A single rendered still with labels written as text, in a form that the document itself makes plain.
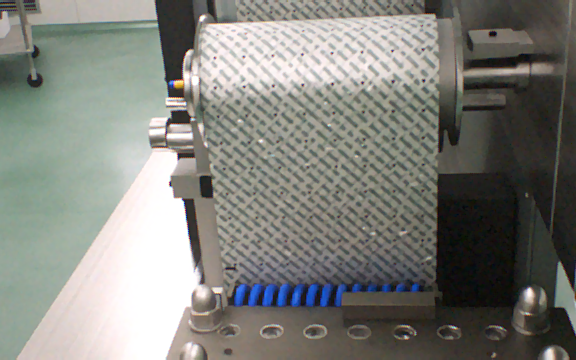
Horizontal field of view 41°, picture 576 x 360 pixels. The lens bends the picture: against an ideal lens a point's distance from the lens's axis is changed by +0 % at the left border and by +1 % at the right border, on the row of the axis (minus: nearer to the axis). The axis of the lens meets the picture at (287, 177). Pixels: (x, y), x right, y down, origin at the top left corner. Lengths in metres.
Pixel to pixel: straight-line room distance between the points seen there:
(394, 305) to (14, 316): 2.20
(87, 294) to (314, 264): 0.42
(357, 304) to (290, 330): 0.07
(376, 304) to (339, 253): 0.08
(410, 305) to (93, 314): 0.49
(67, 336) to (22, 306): 1.84
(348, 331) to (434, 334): 0.09
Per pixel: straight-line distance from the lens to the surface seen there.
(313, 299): 0.83
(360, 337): 0.79
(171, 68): 1.13
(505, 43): 0.79
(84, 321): 1.10
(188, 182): 0.90
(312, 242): 0.83
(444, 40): 0.77
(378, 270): 0.84
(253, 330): 0.80
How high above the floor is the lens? 1.50
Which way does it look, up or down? 25 degrees down
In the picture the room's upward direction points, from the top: 4 degrees counter-clockwise
